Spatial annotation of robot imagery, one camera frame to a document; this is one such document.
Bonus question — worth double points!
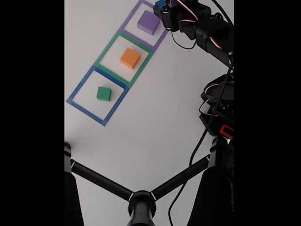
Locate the blue tape square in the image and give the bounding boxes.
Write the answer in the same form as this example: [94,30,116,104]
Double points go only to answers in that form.
[66,65,130,127]

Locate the green cube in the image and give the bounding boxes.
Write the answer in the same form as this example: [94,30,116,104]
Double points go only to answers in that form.
[96,86,112,102]

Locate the purple cube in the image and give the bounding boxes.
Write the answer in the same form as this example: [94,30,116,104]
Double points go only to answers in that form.
[137,9,162,36]

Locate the green tape square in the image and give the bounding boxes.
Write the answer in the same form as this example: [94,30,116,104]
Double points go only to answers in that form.
[93,29,155,88]

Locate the black tripod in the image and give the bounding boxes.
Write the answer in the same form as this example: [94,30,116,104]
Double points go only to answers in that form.
[64,137,234,226]

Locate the red clamp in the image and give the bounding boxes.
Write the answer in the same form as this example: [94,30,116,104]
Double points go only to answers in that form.
[219,124,234,139]

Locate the purple tape square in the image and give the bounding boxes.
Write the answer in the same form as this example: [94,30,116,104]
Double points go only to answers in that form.
[119,0,172,51]

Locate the orange cube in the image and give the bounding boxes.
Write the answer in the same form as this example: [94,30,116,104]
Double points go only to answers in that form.
[119,48,142,70]

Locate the red white servo cable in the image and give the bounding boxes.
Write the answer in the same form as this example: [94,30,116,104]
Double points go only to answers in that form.
[171,0,223,50]
[198,80,234,117]

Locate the gripper camera board, blue mount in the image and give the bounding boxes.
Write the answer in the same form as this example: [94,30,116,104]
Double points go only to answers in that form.
[164,0,189,9]

